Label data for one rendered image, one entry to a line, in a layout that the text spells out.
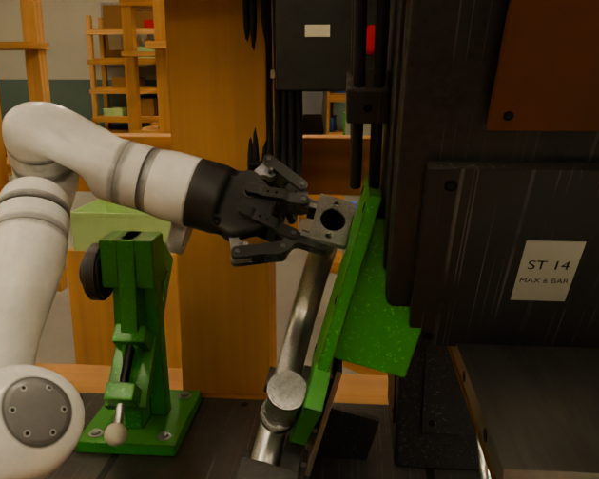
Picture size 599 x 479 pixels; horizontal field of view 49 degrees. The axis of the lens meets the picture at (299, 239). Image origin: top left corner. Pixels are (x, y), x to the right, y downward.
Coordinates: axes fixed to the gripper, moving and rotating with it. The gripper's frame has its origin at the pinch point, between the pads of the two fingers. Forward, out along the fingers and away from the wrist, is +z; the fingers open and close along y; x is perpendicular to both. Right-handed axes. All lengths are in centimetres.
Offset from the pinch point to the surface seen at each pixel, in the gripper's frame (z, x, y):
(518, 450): 16.4, -17.6, -22.3
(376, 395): 15.7, 39.9, -3.6
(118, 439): -16.5, 22.2, -23.1
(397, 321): 8.9, -6.0, -10.7
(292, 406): 1.8, -0.6, -19.3
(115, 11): -404, 726, 700
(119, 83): -356, 752, 585
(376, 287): 6.2, -7.7, -8.8
